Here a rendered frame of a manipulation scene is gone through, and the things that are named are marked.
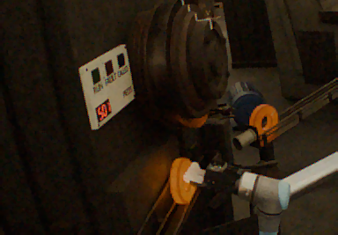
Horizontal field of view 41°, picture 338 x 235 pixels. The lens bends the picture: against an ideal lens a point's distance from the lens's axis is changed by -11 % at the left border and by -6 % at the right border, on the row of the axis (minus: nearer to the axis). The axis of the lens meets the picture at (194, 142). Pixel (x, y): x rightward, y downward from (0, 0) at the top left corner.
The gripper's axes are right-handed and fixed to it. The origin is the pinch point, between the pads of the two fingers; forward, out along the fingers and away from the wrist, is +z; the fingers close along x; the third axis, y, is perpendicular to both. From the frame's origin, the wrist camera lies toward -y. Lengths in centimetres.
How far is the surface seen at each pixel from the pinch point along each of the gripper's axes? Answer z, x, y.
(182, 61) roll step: 3.8, -1.1, 39.6
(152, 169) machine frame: 7.3, 9.1, 5.5
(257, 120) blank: -14, -56, 1
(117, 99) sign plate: 17.7, 15.1, 29.9
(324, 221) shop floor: -58, -88, -64
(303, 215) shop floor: -45, -95, -68
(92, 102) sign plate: 18.8, 28.8, 33.9
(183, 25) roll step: 7, -8, 50
